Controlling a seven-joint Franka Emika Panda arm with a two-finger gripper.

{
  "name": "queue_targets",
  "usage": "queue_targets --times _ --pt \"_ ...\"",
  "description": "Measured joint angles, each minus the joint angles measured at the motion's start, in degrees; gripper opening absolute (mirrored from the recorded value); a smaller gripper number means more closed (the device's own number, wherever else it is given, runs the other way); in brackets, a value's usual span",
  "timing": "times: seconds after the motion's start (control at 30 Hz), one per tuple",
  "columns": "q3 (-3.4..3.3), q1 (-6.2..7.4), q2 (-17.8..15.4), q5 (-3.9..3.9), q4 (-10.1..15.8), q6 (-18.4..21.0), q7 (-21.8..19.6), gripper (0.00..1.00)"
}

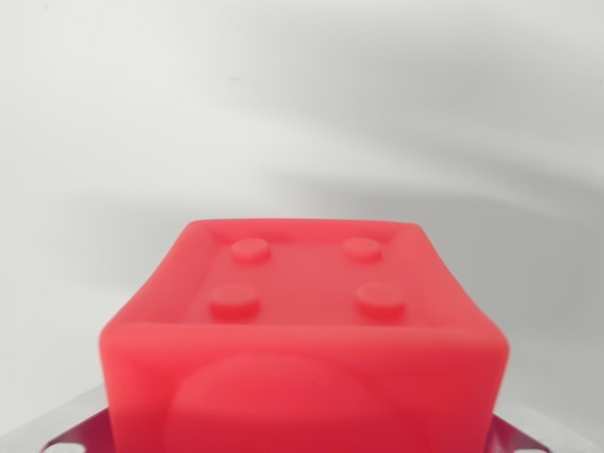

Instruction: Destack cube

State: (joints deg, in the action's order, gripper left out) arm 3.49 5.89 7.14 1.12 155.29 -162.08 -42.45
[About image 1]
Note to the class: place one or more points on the red embossed cube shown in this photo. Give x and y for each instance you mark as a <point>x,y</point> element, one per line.
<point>302,358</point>

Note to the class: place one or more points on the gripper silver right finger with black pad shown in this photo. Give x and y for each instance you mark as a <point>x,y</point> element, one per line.
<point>514,436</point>

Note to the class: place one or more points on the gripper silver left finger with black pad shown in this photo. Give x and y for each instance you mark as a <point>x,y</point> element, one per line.
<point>71,424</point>

